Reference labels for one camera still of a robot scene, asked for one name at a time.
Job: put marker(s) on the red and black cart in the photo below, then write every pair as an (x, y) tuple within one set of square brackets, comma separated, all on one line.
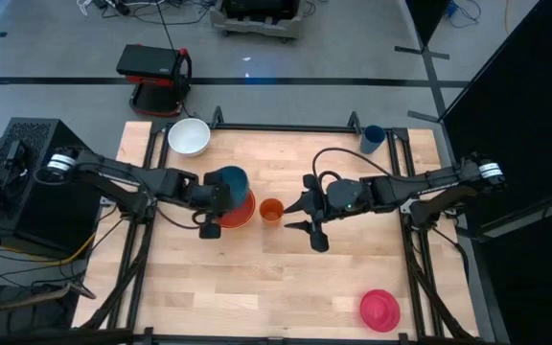
[(146, 60)]

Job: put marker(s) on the black floor box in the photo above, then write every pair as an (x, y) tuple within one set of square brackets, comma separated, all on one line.
[(27, 323)]

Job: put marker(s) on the pale orange bowl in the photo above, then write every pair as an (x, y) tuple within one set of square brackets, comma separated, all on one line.
[(254, 207)]

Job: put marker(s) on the orange cup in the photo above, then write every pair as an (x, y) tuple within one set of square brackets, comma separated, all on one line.
[(271, 213)]

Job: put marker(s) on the black frame corner bracket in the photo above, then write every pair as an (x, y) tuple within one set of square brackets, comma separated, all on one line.
[(356, 125), (213, 123)]

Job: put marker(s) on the teal cup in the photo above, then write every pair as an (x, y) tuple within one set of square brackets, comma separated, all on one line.
[(371, 141)]

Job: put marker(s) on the grey wheeled base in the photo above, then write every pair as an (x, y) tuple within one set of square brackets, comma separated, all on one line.
[(257, 29)]

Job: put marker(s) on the black table frame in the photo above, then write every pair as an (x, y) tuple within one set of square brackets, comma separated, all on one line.
[(281, 127)]

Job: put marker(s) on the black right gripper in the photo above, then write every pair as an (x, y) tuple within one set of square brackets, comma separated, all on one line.
[(343, 196)]

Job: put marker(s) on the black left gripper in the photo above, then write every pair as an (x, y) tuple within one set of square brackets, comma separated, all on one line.
[(209, 194)]

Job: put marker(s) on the pink bowl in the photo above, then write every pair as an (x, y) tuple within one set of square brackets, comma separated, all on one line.
[(379, 311)]

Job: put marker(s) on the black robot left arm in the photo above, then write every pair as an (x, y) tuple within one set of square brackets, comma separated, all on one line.
[(113, 170)]

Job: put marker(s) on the teal bowl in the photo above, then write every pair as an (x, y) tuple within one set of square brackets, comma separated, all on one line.
[(234, 184)]

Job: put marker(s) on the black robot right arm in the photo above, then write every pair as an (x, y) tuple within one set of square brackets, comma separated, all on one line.
[(424, 184)]

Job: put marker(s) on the black partition curtain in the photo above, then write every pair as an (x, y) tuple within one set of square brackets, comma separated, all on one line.
[(427, 19), (520, 96)]

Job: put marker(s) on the black computer case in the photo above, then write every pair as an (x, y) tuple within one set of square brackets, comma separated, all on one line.
[(41, 225)]

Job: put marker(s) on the white bowl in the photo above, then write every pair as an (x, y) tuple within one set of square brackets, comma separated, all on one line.
[(189, 139)]

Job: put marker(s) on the red bowl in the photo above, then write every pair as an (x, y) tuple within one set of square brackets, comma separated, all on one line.
[(236, 220)]

